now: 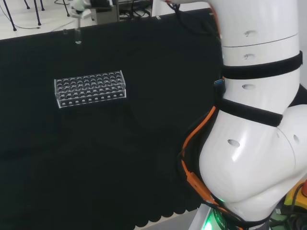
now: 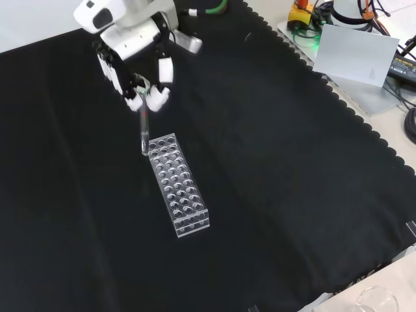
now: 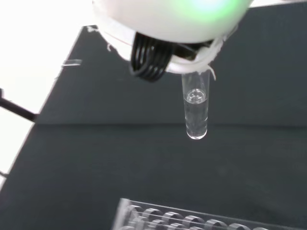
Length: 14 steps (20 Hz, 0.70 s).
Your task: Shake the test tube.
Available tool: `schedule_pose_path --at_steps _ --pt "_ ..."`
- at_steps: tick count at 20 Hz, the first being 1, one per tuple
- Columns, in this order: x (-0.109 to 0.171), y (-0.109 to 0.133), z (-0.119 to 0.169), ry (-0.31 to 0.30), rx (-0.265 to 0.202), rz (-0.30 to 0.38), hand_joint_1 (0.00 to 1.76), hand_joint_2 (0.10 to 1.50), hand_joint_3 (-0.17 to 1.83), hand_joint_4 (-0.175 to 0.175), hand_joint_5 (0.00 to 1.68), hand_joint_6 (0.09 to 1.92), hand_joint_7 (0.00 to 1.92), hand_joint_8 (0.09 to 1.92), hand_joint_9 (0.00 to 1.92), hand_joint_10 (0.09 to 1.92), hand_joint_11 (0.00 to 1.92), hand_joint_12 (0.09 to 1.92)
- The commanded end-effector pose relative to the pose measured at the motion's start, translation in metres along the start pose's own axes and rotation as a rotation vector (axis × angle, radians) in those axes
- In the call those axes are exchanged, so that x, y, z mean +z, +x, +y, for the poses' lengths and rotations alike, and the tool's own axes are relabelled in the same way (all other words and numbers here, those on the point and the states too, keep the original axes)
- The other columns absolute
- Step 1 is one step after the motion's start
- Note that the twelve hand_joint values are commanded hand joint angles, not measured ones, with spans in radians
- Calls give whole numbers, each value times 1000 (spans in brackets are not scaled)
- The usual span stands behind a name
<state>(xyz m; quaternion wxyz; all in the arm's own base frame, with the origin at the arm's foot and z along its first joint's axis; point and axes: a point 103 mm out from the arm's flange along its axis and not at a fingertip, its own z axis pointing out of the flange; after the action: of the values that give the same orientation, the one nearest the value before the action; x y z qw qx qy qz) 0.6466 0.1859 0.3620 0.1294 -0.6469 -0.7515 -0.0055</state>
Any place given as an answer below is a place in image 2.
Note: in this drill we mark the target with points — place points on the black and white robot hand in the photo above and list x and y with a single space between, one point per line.
130 42

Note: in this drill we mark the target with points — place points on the clear glass test tube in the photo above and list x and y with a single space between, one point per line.
144 130

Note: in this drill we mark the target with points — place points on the clear plastic test tube rack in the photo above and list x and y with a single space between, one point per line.
182 191

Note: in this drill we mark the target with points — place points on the yellow stop button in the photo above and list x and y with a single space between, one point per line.
300 16

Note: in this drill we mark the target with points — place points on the black table cloth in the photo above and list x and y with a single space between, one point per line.
276 182

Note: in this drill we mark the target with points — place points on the black power adapter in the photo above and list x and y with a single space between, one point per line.
403 66

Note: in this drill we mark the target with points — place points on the clear glass beaker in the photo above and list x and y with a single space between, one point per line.
377 300

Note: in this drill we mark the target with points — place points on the silver wrist camera block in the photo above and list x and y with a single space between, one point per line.
190 43

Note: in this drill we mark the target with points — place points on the grey metal base plate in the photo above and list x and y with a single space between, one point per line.
367 99

